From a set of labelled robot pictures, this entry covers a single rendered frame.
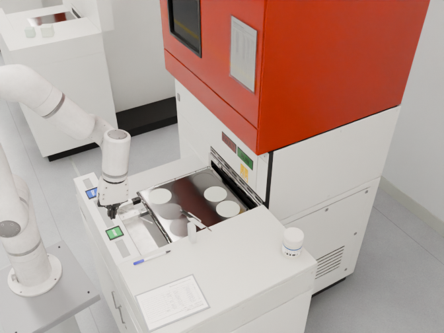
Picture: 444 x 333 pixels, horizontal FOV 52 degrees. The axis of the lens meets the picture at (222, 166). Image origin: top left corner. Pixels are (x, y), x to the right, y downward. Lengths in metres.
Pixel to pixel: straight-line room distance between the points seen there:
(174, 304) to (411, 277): 1.83
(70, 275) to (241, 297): 0.66
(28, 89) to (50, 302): 0.80
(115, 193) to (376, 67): 1.08
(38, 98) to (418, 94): 2.37
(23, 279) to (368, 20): 1.51
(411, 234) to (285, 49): 2.06
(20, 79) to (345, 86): 1.11
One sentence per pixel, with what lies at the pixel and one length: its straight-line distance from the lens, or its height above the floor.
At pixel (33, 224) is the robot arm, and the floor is 1.12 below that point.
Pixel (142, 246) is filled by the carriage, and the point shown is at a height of 0.88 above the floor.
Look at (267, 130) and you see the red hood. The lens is 1.61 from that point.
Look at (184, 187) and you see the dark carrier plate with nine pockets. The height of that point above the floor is 0.90.
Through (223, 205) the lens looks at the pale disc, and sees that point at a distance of 1.92.
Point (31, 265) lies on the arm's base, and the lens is 1.72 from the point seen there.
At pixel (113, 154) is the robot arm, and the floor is 1.38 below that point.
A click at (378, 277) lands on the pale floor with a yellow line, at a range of 2.96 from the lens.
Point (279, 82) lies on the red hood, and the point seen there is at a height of 1.51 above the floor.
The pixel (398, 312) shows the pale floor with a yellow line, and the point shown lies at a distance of 2.84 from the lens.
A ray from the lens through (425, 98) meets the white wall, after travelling 3.07.
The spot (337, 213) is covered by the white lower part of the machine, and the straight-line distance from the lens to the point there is 2.25.
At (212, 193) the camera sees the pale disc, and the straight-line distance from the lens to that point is 1.98.
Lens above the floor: 2.22
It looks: 39 degrees down
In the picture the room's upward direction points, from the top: straight up
